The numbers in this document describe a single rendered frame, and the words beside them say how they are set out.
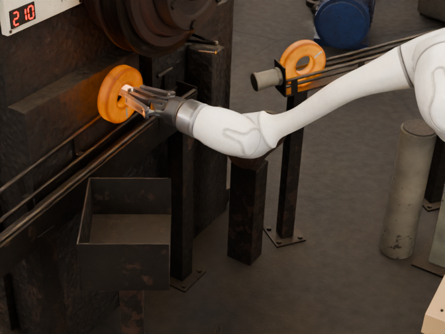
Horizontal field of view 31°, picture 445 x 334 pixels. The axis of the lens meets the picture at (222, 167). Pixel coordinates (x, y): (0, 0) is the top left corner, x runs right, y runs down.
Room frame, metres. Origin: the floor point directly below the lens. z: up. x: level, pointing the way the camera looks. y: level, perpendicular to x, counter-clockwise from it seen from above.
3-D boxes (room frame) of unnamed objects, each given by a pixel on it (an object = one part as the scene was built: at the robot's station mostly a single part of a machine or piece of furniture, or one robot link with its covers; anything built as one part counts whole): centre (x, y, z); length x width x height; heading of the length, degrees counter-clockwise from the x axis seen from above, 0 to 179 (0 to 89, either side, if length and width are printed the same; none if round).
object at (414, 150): (2.29, -0.65, 0.26); 0.12 x 0.12 x 0.52
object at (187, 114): (1.76, 0.08, 0.83); 0.09 x 0.06 x 0.09; 149
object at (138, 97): (1.82, 0.21, 0.84); 0.11 x 0.01 x 0.04; 60
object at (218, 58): (2.26, 0.07, 0.68); 0.11 x 0.08 x 0.24; 58
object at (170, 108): (1.80, 0.14, 0.83); 0.09 x 0.08 x 0.07; 59
